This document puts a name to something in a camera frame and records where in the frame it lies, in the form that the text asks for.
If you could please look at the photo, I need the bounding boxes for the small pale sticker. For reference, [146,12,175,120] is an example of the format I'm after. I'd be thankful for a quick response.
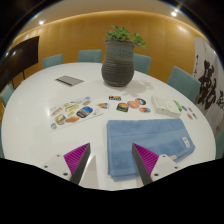
[97,102,110,110]

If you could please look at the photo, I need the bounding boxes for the oval orange-blue sticker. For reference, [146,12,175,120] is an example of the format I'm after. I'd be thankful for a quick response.
[138,106,152,114]

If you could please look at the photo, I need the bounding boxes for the shield-shaped sunset sticker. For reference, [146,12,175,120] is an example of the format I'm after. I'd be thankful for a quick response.
[116,102,130,113]

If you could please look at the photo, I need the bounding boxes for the black wall screen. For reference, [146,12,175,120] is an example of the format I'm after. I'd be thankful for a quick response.
[0,35,40,91]

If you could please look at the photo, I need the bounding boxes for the dark round sticker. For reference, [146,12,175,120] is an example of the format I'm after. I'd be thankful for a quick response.
[134,97,147,106]

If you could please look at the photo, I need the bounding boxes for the teal chairs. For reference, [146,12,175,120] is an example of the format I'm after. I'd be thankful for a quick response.
[0,49,224,160]

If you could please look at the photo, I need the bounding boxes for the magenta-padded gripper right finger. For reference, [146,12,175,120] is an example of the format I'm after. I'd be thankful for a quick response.
[131,142,181,186]

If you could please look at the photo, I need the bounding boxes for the blue towel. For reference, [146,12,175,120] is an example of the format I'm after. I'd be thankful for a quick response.
[106,118,197,182]

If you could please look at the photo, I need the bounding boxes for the white flat box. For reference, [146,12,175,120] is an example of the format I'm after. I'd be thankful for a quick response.
[150,95,182,118]

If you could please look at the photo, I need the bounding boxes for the white calligraphy folding screen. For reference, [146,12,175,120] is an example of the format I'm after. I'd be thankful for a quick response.
[192,36,224,138]

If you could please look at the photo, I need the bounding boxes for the green plant in grey pot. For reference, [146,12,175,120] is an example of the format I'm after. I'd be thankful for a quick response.
[101,25,148,88]

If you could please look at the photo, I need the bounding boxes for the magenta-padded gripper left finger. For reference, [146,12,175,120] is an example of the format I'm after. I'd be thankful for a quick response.
[42,142,92,186]

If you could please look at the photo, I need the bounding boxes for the orange round sticker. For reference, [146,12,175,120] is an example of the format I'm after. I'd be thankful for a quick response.
[126,100,140,110]

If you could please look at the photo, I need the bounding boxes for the round ceiling lights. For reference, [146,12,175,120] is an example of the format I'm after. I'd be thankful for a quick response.
[37,8,179,27]

